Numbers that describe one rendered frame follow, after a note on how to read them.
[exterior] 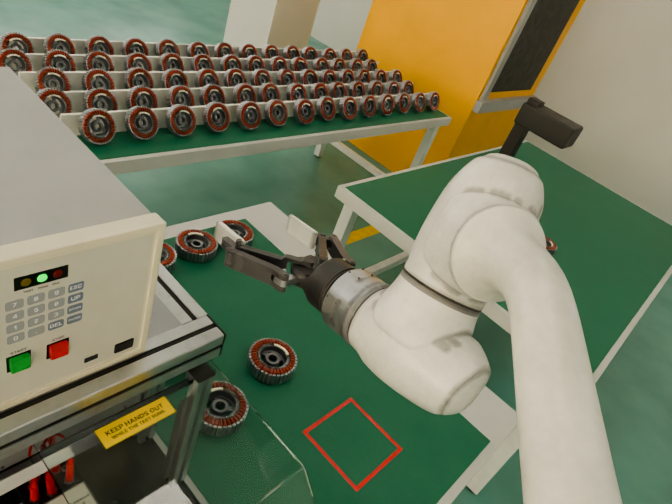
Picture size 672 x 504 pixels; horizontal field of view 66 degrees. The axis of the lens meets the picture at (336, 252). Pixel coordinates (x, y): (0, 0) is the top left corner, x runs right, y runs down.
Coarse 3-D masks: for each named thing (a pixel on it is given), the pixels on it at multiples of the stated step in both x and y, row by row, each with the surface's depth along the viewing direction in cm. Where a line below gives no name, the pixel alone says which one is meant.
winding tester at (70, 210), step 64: (0, 128) 60; (64, 128) 64; (0, 192) 51; (64, 192) 54; (128, 192) 58; (0, 256) 44; (64, 256) 49; (128, 256) 55; (0, 320) 48; (64, 320) 54; (128, 320) 61; (0, 384) 53; (64, 384) 60
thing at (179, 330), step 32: (160, 288) 76; (160, 320) 72; (192, 320) 74; (160, 352) 67; (192, 352) 70; (96, 384) 61; (128, 384) 64; (0, 416) 55; (32, 416) 56; (64, 416) 59; (0, 448) 54
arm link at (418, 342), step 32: (384, 288) 64; (416, 288) 57; (352, 320) 62; (384, 320) 59; (416, 320) 56; (448, 320) 56; (384, 352) 58; (416, 352) 56; (448, 352) 55; (480, 352) 56; (416, 384) 56; (448, 384) 54; (480, 384) 56
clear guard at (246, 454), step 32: (160, 384) 70; (192, 384) 71; (224, 384) 73; (96, 416) 63; (192, 416) 67; (224, 416) 69; (256, 416) 70; (64, 448) 59; (96, 448) 60; (128, 448) 61; (160, 448) 63; (192, 448) 64; (224, 448) 65; (256, 448) 67; (64, 480) 56; (96, 480) 57; (128, 480) 58; (160, 480) 60; (192, 480) 61; (224, 480) 62; (256, 480) 63; (288, 480) 65
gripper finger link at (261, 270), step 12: (228, 252) 70; (240, 252) 70; (228, 264) 71; (240, 264) 70; (252, 264) 69; (264, 264) 69; (252, 276) 70; (264, 276) 69; (276, 276) 68; (288, 276) 68; (276, 288) 68
